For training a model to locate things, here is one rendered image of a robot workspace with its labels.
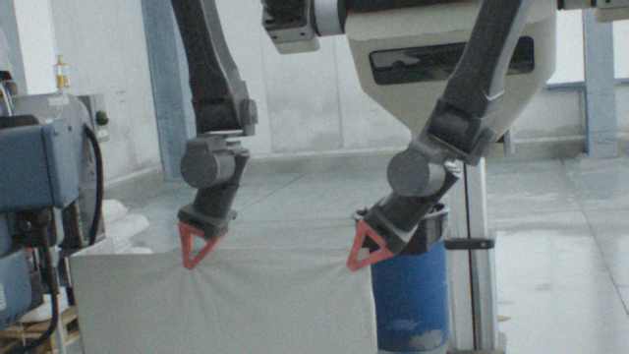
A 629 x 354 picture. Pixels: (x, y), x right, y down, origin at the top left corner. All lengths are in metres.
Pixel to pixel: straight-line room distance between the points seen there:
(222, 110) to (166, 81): 8.82
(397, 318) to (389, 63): 2.11
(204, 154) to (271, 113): 8.56
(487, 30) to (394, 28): 0.46
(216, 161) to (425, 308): 2.43
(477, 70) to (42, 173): 0.51
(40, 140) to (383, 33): 0.71
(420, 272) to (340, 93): 6.19
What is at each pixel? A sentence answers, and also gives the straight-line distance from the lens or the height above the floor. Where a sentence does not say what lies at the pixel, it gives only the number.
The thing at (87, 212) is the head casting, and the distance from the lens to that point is 1.30.
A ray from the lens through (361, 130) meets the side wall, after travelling 9.19.
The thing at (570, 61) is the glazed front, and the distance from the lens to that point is 8.95.
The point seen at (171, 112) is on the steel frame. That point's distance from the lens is 9.83.
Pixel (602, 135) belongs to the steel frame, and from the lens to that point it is 8.59.
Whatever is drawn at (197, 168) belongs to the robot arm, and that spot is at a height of 1.22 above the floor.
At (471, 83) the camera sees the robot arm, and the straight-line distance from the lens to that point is 0.88.
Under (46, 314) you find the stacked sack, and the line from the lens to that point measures 4.05.
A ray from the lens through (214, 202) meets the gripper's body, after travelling 1.03.
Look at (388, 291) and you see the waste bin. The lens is 3.25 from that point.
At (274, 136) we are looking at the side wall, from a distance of 9.53.
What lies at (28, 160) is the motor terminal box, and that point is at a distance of 0.79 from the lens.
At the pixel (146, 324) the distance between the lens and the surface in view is 1.16.
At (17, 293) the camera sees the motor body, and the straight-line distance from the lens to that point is 0.84.
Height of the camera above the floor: 1.33
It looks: 9 degrees down
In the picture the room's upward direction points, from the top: 5 degrees counter-clockwise
